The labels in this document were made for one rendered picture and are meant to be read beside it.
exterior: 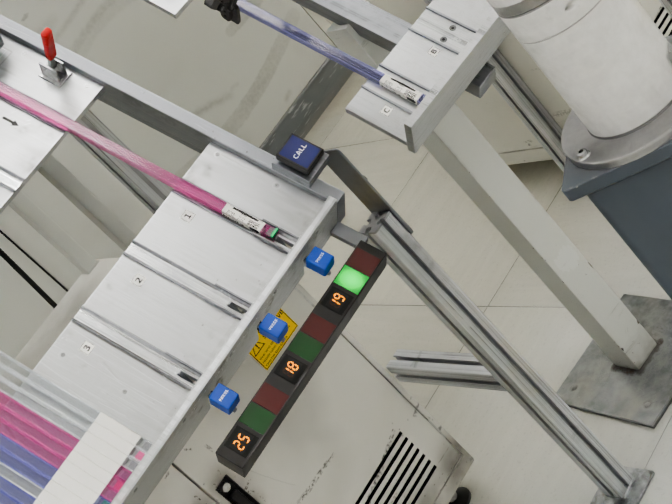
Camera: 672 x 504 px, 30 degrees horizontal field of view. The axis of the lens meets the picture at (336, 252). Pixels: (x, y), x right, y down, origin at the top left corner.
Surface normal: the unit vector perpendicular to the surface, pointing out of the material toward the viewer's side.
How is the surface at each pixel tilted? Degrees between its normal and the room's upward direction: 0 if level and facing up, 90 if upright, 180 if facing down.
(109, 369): 46
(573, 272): 90
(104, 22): 90
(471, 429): 0
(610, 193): 90
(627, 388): 0
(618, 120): 90
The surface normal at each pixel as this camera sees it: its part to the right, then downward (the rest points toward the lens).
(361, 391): 0.58, -0.03
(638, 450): -0.63, -0.65
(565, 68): -0.44, 0.74
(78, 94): -0.02, -0.47
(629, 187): -0.22, 0.66
